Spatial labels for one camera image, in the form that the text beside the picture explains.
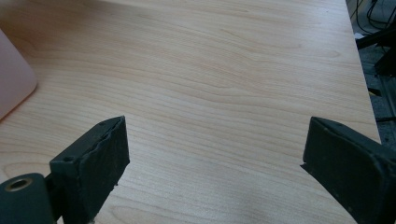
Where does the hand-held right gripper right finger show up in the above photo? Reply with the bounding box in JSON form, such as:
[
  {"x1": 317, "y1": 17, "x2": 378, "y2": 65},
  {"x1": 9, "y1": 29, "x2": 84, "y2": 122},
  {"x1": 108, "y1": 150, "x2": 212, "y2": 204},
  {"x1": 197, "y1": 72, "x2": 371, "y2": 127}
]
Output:
[{"x1": 300, "y1": 116, "x2": 396, "y2": 224}]

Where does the pink tray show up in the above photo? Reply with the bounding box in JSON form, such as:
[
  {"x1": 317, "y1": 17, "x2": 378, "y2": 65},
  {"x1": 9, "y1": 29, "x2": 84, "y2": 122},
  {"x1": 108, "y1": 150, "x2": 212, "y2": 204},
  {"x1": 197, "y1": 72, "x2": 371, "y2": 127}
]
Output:
[{"x1": 0, "y1": 29, "x2": 38, "y2": 120}]

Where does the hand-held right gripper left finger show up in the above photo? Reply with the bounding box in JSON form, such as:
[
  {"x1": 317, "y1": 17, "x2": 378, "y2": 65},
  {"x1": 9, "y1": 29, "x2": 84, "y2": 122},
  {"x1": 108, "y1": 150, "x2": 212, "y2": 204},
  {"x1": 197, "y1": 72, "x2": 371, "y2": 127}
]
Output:
[{"x1": 49, "y1": 115, "x2": 131, "y2": 224}]

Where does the black cable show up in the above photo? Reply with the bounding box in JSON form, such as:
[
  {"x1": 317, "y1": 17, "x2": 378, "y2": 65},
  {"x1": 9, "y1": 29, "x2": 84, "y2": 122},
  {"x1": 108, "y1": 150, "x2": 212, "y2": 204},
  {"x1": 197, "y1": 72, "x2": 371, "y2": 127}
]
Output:
[{"x1": 354, "y1": 0, "x2": 396, "y2": 35}]

